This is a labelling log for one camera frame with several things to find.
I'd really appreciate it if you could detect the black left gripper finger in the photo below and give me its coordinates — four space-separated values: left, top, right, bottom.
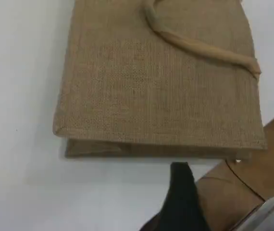
139 162 210 231

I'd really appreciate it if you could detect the brown jute tote bag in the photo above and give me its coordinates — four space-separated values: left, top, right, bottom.
52 0 269 159

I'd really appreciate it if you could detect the grey metal frame bar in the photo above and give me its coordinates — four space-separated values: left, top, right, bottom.
233 194 274 231

